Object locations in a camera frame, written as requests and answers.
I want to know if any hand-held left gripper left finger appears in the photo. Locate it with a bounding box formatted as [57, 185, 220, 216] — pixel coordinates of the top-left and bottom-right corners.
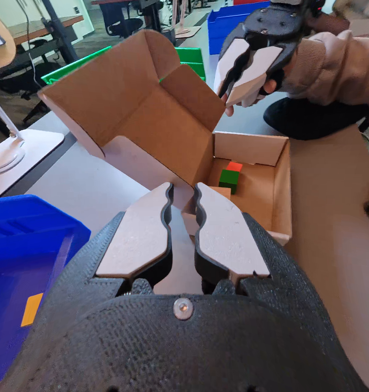
[95, 182, 174, 287]

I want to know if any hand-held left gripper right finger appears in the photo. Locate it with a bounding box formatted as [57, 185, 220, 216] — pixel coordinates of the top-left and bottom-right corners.
[194, 182, 271, 285]

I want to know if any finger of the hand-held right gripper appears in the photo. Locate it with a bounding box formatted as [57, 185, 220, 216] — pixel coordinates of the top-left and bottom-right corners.
[213, 38, 252, 98]
[225, 47, 283, 108]

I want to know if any natural wooden cube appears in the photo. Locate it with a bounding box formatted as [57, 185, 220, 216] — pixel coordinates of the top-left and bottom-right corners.
[208, 186, 232, 201]

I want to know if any green wooden cube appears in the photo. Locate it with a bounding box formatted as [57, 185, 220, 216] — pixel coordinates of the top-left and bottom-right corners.
[219, 169, 240, 195]

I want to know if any cardboard mailer box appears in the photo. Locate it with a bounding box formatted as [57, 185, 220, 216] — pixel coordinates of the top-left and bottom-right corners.
[38, 29, 293, 246]

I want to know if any blue plastic bin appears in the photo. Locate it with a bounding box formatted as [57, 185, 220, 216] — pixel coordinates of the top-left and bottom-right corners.
[207, 1, 272, 56]
[0, 194, 91, 385]

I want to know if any green plastic bin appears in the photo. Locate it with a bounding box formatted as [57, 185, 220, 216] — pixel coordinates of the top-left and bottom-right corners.
[41, 46, 206, 85]

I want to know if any person's right forearm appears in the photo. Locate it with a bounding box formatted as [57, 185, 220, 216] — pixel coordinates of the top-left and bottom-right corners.
[281, 12, 369, 108]

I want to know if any person's right hand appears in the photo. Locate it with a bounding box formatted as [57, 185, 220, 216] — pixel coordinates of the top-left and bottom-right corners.
[224, 69, 287, 117]

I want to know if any wooden easel stand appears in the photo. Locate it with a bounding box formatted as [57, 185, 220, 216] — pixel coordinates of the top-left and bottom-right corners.
[172, 0, 202, 39]

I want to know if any black mesh office chair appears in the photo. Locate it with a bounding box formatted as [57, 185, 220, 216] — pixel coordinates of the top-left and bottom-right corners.
[263, 97, 369, 141]

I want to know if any white document stand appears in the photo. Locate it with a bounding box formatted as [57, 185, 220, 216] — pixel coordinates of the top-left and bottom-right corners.
[0, 91, 65, 199]

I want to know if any black metal pole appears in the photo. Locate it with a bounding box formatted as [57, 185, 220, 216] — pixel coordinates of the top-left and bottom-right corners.
[42, 0, 79, 63]

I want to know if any wooden desk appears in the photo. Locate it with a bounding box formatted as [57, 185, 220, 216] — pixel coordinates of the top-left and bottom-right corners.
[11, 15, 84, 46]

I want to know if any black cable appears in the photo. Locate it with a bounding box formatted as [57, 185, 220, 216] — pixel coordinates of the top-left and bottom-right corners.
[16, 0, 42, 89]

